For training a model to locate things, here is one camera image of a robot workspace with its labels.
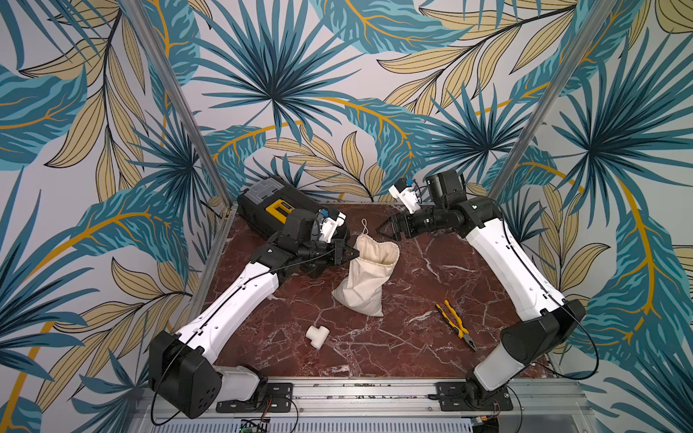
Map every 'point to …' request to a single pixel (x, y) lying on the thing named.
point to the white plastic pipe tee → (317, 336)
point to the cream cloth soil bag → (369, 273)
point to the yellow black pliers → (461, 330)
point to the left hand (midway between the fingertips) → (356, 257)
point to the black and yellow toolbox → (264, 206)
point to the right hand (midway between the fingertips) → (367, 239)
